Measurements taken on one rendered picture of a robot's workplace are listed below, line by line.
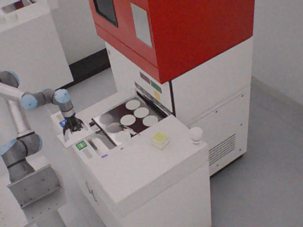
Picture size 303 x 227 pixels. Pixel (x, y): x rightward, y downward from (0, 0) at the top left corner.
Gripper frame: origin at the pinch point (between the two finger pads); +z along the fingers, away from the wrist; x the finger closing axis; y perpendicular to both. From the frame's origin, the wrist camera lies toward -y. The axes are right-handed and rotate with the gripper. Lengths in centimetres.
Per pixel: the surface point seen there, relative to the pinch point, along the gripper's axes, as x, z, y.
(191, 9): 78, -58, 18
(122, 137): 25.3, 12.3, 8.6
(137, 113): 44.8, 12.3, -4.0
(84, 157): -2.9, 6.4, 12.9
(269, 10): 206, 12, -36
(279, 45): 206, 41, -22
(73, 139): -1.4, 6.0, -5.0
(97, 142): 11.5, 14.3, -0.5
